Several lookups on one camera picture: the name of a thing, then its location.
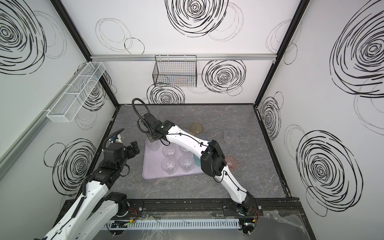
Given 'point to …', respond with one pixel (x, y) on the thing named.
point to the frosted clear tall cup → (229, 136)
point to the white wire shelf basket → (67, 107)
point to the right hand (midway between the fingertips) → (152, 132)
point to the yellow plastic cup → (196, 128)
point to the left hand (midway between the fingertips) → (130, 144)
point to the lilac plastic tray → (152, 168)
